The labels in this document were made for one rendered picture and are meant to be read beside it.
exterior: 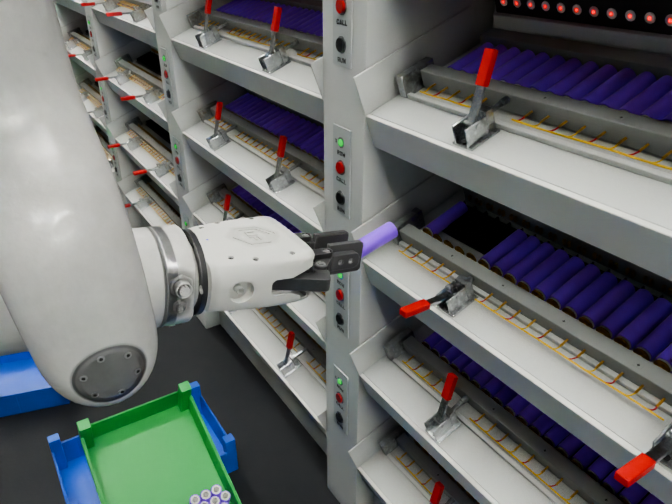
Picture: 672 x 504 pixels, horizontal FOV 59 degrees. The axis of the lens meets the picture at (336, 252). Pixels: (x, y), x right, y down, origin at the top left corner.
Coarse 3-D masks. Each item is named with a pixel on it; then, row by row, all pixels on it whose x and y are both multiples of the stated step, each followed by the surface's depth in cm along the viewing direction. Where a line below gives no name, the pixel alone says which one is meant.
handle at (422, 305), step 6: (450, 288) 67; (444, 294) 68; (450, 294) 68; (420, 300) 66; (426, 300) 67; (432, 300) 67; (438, 300) 67; (444, 300) 67; (408, 306) 65; (414, 306) 65; (420, 306) 65; (426, 306) 66; (402, 312) 65; (408, 312) 65; (414, 312) 65; (420, 312) 66
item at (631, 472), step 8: (664, 440) 48; (656, 448) 48; (664, 448) 48; (640, 456) 47; (648, 456) 47; (656, 456) 47; (664, 456) 47; (632, 464) 46; (640, 464) 46; (648, 464) 46; (616, 472) 45; (624, 472) 45; (632, 472) 45; (640, 472) 45; (648, 472) 46; (624, 480) 45; (632, 480) 45
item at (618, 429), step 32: (416, 192) 81; (448, 192) 84; (416, 224) 81; (512, 224) 77; (384, 256) 80; (480, 256) 74; (384, 288) 79; (416, 288) 73; (448, 320) 68; (480, 320) 66; (512, 320) 65; (480, 352) 65; (512, 352) 62; (544, 352) 61; (512, 384) 63; (544, 384) 58; (576, 384) 57; (576, 416) 55; (608, 416) 54; (640, 416) 53; (608, 448) 54; (640, 448) 51; (640, 480) 52
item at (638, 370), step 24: (408, 240) 78; (432, 240) 75; (456, 264) 71; (480, 264) 70; (480, 288) 69; (504, 288) 66; (528, 312) 63; (552, 312) 61; (576, 336) 58; (600, 336) 57; (600, 360) 57; (624, 360) 55; (648, 384) 53; (648, 408) 52
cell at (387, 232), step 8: (384, 224) 62; (392, 224) 62; (376, 232) 61; (384, 232) 61; (392, 232) 62; (360, 240) 61; (368, 240) 61; (376, 240) 61; (384, 240) 61; (368, 248) 60; (376, 248) 61
